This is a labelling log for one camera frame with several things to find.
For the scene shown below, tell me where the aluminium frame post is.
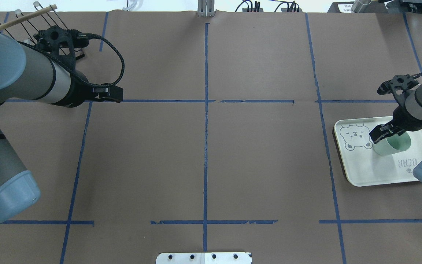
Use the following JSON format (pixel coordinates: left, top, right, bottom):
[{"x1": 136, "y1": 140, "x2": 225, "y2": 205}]
[{"x1": 197, "y1": 0, "x2": 216, "y2": 17}]

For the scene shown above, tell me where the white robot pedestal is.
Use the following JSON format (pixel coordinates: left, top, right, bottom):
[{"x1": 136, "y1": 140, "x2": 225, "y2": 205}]
[{"x1": 155, "y1": 252, "x2": 253, "y2": 264}]

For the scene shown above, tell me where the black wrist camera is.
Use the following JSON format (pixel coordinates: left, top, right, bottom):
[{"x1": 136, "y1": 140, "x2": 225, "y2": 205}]
[
  {"x1": 377, "y1": 74, "x2": 419, "y2": 100},
  {"x1": 33, "y1": 26, "x2": 89, "y2": 63}
]

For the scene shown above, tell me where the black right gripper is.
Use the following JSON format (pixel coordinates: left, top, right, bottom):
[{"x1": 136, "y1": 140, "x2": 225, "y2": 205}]
[{"x1": 369, "y1": 118, "x2": 412, "y2": 144}]

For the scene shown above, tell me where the black wire cup rack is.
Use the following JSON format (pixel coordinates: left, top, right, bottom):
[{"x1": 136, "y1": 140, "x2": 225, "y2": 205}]
[{"x1": 0, "y1": 0, "x2": 69, "y2": 45}]

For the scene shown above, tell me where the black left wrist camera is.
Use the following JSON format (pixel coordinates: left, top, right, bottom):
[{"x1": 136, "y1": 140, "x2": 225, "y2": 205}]
[{"x1": 33, "y1": 26, "x2": 89, "y2": 63}]

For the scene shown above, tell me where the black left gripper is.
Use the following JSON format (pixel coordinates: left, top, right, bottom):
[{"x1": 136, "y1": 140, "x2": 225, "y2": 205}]
[{"x1": 86, "y1": 85, "x2": 123, "y2": 103}]

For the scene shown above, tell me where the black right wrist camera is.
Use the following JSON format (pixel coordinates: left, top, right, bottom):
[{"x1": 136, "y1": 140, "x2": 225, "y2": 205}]
[{"x1": 377, "y1": 74, "x2": 419, "y2": 100}]

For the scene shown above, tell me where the metal cylinder cup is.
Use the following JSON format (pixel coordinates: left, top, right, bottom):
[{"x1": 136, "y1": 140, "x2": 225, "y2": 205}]
[{"x1": 351, "y1": 0, "x2": 372, "y2": 13}]

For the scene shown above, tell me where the black left camera cable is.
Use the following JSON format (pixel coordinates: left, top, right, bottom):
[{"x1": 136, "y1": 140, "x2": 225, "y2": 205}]
[{"x1": 75, "y1": 34, "x2": 125, "y2": 88}]

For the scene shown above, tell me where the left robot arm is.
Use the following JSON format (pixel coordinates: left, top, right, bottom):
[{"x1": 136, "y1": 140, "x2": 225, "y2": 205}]
[{"x1": 0, "y1": 26, "x2": 126, "y2": 224}]

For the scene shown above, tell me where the green cup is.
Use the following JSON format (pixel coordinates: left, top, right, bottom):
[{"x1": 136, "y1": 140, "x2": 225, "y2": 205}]
[{"x1": 373, "y1": 133, "x2": 411, "y2": 157}]

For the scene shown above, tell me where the white bear tray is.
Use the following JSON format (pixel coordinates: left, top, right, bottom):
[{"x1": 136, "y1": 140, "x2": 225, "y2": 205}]
[{"x1": 334, "y1": 116, "x2": 422, "y2": 187}]

